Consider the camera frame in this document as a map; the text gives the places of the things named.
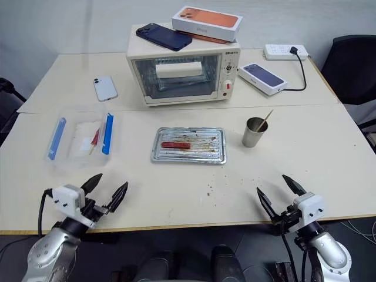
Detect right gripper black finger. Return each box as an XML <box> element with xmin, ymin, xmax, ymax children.
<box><xmin>256</xmin><ymin>186</ymin><xmax>278</xmax><ymax>220</ymax></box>
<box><xmin>281</xmin><ymin>174</ymin><xmax>308</xmax><ymax>197</ymax></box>

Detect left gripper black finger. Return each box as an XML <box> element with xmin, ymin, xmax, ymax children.
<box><xmin>106</xmin><ymin>181</ymin><xmax>129</xmax><ymax>214</ymax></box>
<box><xmin>80</xmin><ymin>173</ymin><xmax>104</xmax><ymax>195</ymax></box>

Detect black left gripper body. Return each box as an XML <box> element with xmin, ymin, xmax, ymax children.
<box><xmin>83</xmin><ymin>198</ymin><xmax>111</xmax><ymax>224</ymax></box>

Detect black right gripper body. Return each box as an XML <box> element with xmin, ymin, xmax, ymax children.
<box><xmin>271</xmin><ymin>204</ymin><xmax>304</xmax><ymax>233</ymax></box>

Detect wooden stick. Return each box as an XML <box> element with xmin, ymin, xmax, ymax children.
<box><xmin>256</xmin><ymin>109</ymin><xmax>274</xmax><ymax>132</ymax></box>

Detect clear plastic container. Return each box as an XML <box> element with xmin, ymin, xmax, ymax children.
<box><xmin>43</xmin><ymin>109</ymin><xmax>123</xmax><ymax>170</ymax></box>

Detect red sausage on wooden stick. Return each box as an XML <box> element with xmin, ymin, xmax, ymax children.
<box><xmin>88</xmin><ymin>127</ymin><xmax>101</xmax><ymax>156</ymax></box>

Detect white paper napkin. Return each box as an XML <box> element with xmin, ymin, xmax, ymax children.
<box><xmin>68</xmin><ymin>120</ymin><xmax>104</xmax><ymax>158</ymax></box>

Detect blue container latch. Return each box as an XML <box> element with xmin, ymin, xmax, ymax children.
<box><xmin>101</xmin><ymin>112</ymin><xmax>115</xmax><ymax>156</ymax></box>
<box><xmin>48</xmin><ymin>117</ymin><xmax>67</xmax><ymax>161</ymax></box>

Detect steel cup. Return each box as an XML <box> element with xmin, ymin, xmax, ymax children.
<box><xmin>241</xmin><ymin>116</ymin><xmax>269</xmax><ymax>148</ymax></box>

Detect dark rounded shape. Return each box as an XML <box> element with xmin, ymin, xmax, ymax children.
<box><xmin>210</xmin><ymin>244</ymin><xmax>246</xmax><ymax>282</ymax></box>
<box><xmin>137</xmin><ymin>249</ymin><xmax>177</xmax><ymax>282</ymax></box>

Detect loose red sausage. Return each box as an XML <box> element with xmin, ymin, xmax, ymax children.
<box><xmin>160</xmin><ymin>141</ymin><xmax>192</xmax><ymax>150</ymax></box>

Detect ribbed metal tray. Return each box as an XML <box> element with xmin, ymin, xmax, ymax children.
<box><xmin>150</xmin><ymin>126</ymin><xmax>228</xmax><ymax>165</ymax></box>

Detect pale blue smartphone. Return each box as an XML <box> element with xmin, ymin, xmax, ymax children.
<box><xmin>93</xmin><ymin>75</ymin><xmax>119</xmax><ymax>103</ymax></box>

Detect cream toaster oven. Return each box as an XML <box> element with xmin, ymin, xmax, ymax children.
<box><xmin>126</xmin><ymin>23</ymin><xmax>242</xmax><ymax>108</ymax></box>

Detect white box purple phone print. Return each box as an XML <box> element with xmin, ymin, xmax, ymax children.
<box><xmin>237</xmin><ymin>61</ymin><xmax>288</xmax><ymax>96</ymax></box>

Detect black chair with armrest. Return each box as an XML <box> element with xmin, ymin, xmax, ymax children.
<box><xmin>0</xmin><ymin>77</ymin><xmax>28</xmax><ymax>147</ymax></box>

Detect black office chair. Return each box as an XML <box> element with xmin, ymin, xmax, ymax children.
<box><xmin>320</xmin><ymin>34</ymin><xmax>376</xmax><ymax>147</ymax></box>

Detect white power strip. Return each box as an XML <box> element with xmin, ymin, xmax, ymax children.
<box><xmin>263</xmin><ymin>43</ymin><xmax>310</xmax><ymax>62</ymax></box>

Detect dark blue smartphone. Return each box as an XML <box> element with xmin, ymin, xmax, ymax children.
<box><xmin>135</xmin><ymin>22</ymin><xmax>193</xmax><ymax>52</ymax></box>

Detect white box orange phone print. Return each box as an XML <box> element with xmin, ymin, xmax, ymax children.
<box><xmin>171</xmin><ymin>5</ymin><xmax>244</xmax><ymax>43</ymax></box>

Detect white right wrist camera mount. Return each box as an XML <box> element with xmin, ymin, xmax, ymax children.
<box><xmin>293</xmin><ymin>192</ymin><xmax>325</xmax><ymax>229</ymax></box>

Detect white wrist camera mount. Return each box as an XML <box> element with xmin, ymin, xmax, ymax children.
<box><xmin>293</xmin><ymin>192</ymin><xmax>325</xmax><ymax>229</ymax></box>
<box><xmin>52</xmin><ymin>184</ymin><xmax>96</xmax><ymax>230</ymax></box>

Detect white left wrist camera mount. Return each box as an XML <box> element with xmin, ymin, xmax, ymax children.
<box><xmin>52</xmin><ymin>184</ymin><xmax>96</xmax><ymax>230</ymax></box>

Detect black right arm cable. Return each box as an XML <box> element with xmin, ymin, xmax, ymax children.
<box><xmin>280</xmin><ymin>225</ymin><xmax>310</xmax><ymax>282</ymax></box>

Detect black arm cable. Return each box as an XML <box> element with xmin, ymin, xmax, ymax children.
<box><xmin>37</xmin><ymin>189</ymin><xmax>55</xmax><ymax>237</ymax></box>
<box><xmin>280</xmin><ymin>225</ymin><xmax>310</xmax><ymax>282</ymax></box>

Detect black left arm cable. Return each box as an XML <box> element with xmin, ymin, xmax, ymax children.
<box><xmin>37</xmin><ymin>189</ymin><xmax>55</xmax><ymax>237</ymax></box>

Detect thin white floor cables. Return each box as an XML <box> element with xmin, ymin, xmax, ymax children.
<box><xmin>341</xmin><ymin>219</ymin><xmax>376</xmax><ymax>245</ymax></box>

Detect black plug with cable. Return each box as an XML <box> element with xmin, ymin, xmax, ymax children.
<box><xmin>277</xmin><ymin>46</ymin><xmax>308</xmax><ymax>93</ymax></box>

